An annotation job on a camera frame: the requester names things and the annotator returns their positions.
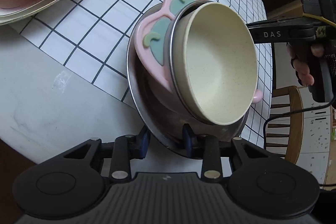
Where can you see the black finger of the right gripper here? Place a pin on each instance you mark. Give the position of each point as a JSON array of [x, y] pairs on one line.
[[282, 30]]

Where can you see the large steel plate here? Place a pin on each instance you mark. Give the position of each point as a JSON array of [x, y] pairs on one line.
[[221, 67]]

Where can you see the pink silicone kids bowl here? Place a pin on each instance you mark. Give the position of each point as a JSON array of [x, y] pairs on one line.
[[159, 43]]

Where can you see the white grid tablecloth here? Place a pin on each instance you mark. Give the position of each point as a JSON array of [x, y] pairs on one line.
[[66, 82]]

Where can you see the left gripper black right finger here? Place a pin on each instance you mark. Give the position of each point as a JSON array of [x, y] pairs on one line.
[[205, 147]]

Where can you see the steel tray under pink plate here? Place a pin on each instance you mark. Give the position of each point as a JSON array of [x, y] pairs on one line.
[[16, 10]]

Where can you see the person's right hand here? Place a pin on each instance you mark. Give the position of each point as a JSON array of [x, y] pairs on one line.
[[301, 68]]

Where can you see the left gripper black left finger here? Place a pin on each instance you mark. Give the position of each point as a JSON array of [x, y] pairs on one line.
[[125, 149]]

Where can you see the cream speckled bowl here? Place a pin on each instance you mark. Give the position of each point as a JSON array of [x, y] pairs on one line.
[[220, 63]]

